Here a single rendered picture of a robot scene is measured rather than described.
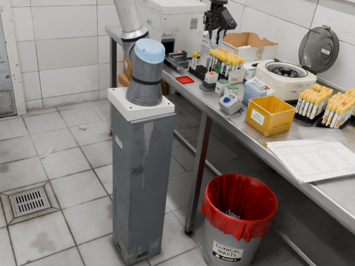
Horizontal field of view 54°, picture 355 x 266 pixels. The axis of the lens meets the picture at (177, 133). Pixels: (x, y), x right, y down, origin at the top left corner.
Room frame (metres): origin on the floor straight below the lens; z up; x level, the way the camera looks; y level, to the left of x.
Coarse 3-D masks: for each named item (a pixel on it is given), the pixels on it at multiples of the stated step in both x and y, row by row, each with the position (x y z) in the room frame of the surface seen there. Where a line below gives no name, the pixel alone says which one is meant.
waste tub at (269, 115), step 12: (252, 108) 1.23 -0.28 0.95; (264, 108) 1.30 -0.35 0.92; (276, 108) 1.29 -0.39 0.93; (288, 108) 1.24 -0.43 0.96; (252, 120) 1.22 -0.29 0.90; (264, 120) 1.17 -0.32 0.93; (276, 120) 1.16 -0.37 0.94; (288, 120) 1.20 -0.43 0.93; (264, 132) 1.15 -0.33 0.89; (276, 132) 1.17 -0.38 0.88
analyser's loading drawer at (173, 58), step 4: (168, 52) 1.87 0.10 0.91; (168, 56) 1.80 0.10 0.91; (172, 56) 1.78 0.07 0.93; (176, 56) 1.74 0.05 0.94; (180, 56) 1.75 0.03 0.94; (168, 60) 1.76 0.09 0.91; (172, 60) 1.73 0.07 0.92; (176, 60) 1.74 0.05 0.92; (180, 60) 1.75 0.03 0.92; (176, 64) 1.70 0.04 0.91; (180, 64) 1.69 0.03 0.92; (184, 64) 1.70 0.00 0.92; (188, 64) 1.72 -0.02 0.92; (180, 68) 1.69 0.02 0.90; (184, 68) 1.70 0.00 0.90
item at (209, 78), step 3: (207, 72) 1.55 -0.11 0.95; (210, 72) 1.55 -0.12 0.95; (213, 72) 1.55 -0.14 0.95; (207, 75) 1.53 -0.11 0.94; (210, 75) 1.53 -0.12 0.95; (213, 75) 1.52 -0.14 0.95; (216, 75) 1.53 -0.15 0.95; (207, 78) 1.53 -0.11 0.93; (210, 78) 1.52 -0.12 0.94; (213, 78) 1.53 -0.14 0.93; (216, 78) 1.53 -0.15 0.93; (207, 81) 1.53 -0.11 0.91; (210, 81) 1.52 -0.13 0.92; (213, 81) 1.53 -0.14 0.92; (216, 81) 1.54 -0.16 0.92
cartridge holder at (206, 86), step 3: (204, 81) 1.54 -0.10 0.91; (201, 84) 1.54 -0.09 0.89; (204, 84) 1.53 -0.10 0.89; (207, 84) 1.52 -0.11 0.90; (210, 84) 1.51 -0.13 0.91; (213, 84) 1.52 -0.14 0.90; (201, 87) 1.52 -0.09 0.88; (204, 87) 1.51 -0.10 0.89; (207, 87) 1.51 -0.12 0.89; (210, 87) 1.51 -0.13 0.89; (213, 87) 1.52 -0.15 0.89; (204, 90) 1.50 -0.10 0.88; (207, 90) 1.50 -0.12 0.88
